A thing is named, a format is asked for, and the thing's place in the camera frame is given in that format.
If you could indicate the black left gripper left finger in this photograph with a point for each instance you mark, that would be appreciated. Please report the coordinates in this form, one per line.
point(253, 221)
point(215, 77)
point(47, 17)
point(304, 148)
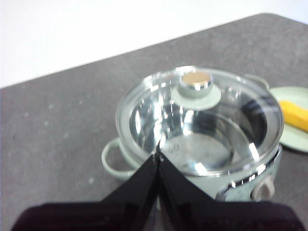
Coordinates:
point(115, 211)

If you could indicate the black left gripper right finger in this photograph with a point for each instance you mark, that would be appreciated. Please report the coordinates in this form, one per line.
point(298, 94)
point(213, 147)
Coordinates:
point(204, 214)

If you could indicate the glass lid with green knob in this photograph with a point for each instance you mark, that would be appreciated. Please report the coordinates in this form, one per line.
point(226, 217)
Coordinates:
point(195, 92)

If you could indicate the yellow corn cob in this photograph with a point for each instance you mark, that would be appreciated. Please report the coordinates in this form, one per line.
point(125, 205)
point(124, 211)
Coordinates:
point(296, 114)

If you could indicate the pale green electric steamer pot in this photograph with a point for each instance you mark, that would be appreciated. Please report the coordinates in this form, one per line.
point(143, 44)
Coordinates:
point(120, 146)

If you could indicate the pale green round plate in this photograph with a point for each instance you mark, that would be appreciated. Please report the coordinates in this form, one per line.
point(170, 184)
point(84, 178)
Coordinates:
point(291, 139)

